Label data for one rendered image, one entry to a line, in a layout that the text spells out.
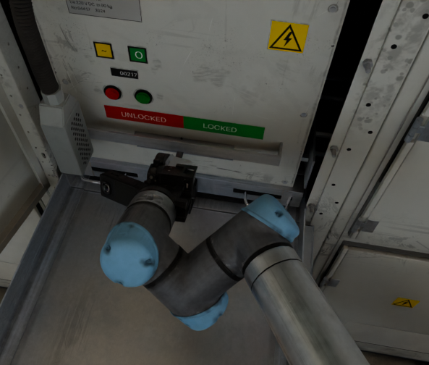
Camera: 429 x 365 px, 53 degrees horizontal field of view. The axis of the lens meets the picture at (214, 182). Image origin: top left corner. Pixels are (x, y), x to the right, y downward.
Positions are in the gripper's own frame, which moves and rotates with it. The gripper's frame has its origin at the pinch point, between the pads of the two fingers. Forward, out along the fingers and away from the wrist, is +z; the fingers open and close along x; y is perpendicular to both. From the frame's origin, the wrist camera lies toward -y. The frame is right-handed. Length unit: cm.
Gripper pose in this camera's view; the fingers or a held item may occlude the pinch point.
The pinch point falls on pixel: (168, 161)
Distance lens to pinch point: 87.0
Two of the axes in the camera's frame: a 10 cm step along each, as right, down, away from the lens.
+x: 0.9, -9.0, -4.2
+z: 1.2, -4.1, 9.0
